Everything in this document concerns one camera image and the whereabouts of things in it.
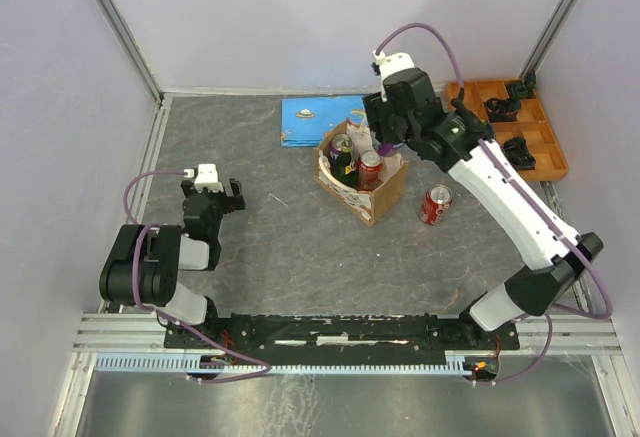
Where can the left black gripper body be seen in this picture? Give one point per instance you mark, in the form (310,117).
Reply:
(219,204)

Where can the aluminium frame rail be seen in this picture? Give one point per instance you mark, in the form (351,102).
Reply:
(140,333)

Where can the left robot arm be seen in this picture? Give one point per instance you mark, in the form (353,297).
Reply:
(144,269)

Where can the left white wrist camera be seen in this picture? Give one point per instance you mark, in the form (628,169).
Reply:
(207,179)

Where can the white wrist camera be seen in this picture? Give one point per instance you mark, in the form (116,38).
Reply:
(395,63)
(207,179)

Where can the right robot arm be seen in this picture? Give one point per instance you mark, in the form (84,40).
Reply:
(554,254)

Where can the purple fanta can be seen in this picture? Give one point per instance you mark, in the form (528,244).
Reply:
(338,143)
(385,149)

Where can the green glass bottle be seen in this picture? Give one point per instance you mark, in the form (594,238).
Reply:
(344,169)

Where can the rolled dark sock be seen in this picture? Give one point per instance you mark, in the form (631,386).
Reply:
(502,110)

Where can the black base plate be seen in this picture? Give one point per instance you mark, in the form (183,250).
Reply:
(246,333)

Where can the blue patterned cloth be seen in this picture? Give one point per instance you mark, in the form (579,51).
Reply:
(305,121)

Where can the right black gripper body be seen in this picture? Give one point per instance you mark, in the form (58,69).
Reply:
(393,129)

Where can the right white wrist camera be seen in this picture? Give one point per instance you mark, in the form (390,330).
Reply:
(395,63)

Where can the orange compartment tray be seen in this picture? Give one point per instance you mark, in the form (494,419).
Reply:
(531,123)

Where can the rolled black sock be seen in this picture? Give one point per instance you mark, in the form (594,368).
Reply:
(518,154)

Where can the blue cable duct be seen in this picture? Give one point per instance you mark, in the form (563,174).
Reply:
(196,364)

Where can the red cola can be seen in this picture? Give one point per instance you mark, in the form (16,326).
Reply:
(435,205)

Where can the dark sock in corner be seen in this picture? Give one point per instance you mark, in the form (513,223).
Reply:
(524,88)

